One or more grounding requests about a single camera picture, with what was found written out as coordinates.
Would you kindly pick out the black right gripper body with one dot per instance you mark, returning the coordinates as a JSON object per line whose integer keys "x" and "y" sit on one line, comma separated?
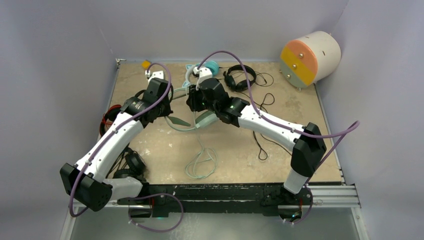
{"x": 199, "y": 102}

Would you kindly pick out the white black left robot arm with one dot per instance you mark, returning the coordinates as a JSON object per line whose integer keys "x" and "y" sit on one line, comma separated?
{"x": 86, "y": 181}

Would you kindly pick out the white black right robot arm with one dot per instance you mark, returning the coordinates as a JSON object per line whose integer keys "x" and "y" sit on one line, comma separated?
{"x": 304, "y": 142}

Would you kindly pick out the round pastel drawer box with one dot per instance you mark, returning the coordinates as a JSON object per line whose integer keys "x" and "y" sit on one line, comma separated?
{"x": 310, "y": 58}

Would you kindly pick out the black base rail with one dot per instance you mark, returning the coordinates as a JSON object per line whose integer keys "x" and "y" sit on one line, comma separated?
{"x": 267, "y": 199}

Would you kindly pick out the mint green headphones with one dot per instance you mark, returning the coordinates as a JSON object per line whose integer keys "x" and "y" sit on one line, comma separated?
{"x": 206, "y": 154}

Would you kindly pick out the red headphones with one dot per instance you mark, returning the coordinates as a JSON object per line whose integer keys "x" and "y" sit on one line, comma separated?
{"x": 108, "y": 118}

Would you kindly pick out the teal cat ear headphones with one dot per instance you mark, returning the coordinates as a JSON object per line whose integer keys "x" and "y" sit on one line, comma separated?
{"x": 211, "y": 65}

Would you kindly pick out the small yellow block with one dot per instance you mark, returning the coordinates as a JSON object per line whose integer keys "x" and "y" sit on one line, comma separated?
{"x": 146, "y": 64}

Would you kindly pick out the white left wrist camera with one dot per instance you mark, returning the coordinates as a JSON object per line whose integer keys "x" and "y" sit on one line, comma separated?
{"x": 150, "y": 75}

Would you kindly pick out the black blue gaming headphones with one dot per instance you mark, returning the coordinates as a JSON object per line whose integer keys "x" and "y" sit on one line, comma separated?
{"x": 128, "y": 164}

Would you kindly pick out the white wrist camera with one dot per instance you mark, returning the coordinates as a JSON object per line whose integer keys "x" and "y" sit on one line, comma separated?
{"x": 203, "y": 73}
{"x": 150, "y": 75}

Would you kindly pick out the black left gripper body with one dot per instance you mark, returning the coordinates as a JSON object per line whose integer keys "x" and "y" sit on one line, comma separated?
{"x": 161, "y": 107}

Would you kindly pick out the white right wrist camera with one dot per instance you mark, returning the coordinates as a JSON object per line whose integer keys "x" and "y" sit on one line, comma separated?
{"x": 203, "y": 73}

